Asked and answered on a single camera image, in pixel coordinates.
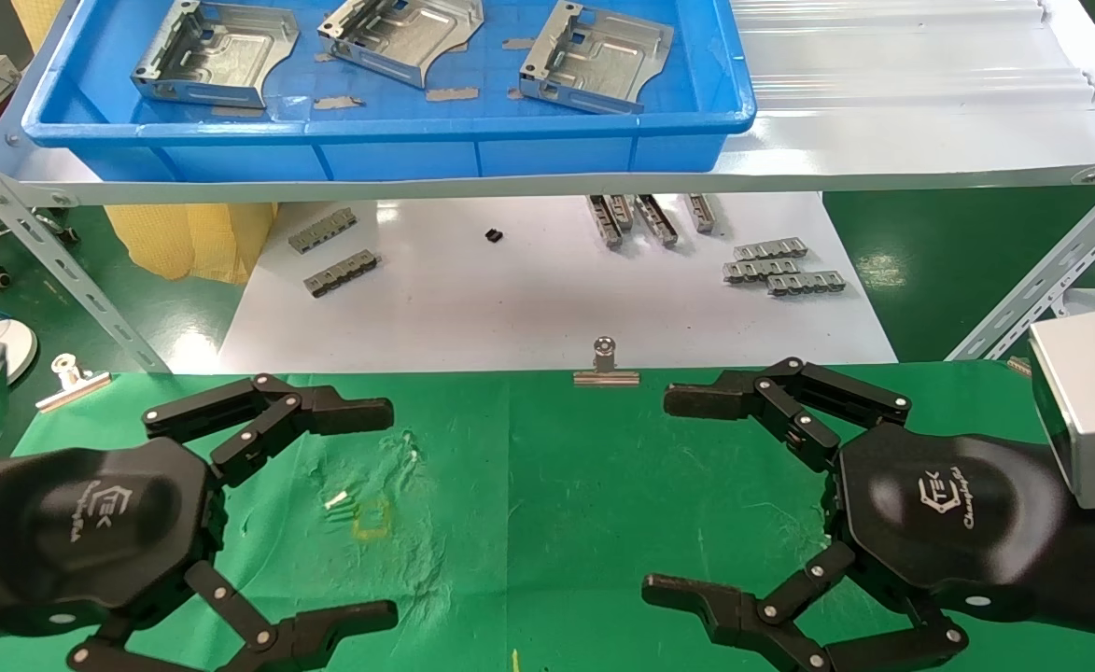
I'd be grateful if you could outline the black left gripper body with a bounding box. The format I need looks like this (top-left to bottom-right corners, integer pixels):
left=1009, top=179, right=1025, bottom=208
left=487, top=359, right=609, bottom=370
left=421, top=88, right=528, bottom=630
left=0, top=435, right=229, bottom=647

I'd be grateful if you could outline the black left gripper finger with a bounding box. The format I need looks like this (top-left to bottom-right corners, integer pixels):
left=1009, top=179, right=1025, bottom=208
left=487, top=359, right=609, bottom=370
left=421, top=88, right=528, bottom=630
left=141, top=373, right=396, bottom=486
left=68, top=560, right=400, bottom=672

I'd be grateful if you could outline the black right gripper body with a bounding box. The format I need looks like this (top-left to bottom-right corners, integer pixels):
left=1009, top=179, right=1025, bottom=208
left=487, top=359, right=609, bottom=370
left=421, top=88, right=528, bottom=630
left=827, top=422, right=1095, bottom=645

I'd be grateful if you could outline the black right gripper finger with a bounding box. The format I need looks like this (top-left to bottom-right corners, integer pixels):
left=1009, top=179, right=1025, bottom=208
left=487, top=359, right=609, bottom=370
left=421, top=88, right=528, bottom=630
left=641, top=539, right=970, bottom=672
left=664, top=357, right=912, bottom=472

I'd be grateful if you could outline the stamped steel bracket plate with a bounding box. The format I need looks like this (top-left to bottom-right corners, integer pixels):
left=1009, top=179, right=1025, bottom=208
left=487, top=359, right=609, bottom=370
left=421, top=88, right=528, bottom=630
left=316, top=0, right=485, bottom=91
left=518, top=0, right=675, bottom=115
left=131, top=0, right=301, bottom=110

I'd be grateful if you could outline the green table cloth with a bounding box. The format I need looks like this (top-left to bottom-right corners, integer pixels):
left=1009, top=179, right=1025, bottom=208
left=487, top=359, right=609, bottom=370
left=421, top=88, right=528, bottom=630
left=0, top=362, right=1095, bottom=672

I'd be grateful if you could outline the slotted steel angle brace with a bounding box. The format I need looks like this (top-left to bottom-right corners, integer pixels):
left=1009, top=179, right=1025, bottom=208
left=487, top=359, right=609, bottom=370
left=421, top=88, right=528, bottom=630
left=0, top=126, right=172, bottom=374
left=944, top=159, right=1095, bottom=363

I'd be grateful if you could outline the blue plastic tray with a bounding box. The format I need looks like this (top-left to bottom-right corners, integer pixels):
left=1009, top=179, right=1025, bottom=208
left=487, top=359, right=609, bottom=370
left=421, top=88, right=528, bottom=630
left=21, top=0, right=757, bottom=183

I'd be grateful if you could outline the chrome stool base with castors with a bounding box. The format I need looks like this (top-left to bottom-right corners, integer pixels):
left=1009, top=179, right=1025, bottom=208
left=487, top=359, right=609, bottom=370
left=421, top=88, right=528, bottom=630
left=0, top=173, right=81, bottom=290

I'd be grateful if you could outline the white metal shelf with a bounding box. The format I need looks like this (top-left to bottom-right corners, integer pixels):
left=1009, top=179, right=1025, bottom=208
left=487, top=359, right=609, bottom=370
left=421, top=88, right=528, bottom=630
left=0, top=0, right=1095, bottom=208

